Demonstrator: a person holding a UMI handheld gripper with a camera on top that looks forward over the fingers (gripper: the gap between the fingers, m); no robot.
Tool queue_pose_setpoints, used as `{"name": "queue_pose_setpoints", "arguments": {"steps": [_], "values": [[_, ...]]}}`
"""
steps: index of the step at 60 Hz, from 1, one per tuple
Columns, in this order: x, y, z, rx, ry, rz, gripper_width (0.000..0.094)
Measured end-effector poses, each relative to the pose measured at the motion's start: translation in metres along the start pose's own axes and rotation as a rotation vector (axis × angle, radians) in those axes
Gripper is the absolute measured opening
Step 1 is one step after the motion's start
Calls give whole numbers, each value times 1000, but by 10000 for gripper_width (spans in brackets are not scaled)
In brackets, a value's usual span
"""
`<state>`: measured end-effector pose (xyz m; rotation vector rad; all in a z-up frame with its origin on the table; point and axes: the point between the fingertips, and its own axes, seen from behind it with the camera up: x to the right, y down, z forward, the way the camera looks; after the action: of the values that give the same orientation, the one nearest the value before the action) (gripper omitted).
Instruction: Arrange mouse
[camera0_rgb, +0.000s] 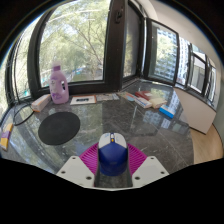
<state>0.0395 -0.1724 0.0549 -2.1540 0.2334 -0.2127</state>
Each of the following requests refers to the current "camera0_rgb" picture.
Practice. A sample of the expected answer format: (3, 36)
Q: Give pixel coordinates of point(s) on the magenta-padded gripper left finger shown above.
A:
(78, 170)

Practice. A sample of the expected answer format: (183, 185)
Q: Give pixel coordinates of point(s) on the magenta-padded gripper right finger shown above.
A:
(148, 170)

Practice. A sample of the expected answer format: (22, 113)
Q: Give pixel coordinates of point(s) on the blue and white computer mouse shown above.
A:
(112, 156)

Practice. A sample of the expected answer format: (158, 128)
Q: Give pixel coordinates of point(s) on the round black mouse pad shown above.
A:
(59, 128)

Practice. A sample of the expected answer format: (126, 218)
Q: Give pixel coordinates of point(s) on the blue box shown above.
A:
(166, 111)

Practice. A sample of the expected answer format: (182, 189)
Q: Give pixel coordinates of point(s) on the beige book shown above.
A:
(158, 102)

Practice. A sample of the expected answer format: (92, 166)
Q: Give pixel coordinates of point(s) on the white card with dark print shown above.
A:
(83, 99)

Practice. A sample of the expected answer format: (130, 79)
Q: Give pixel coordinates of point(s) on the red book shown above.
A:
(143, 94)

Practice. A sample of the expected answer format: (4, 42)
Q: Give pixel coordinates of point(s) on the white and orange carton box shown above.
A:
(40, 102)

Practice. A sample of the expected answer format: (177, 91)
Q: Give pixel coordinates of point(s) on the grey printed paper sheet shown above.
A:
(107, 97)

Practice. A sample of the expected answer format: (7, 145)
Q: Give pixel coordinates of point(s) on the purple detergent bottle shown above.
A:
(59, 87)

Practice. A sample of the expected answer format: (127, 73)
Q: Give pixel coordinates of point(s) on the black-framed bay window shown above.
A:
(115, 43)

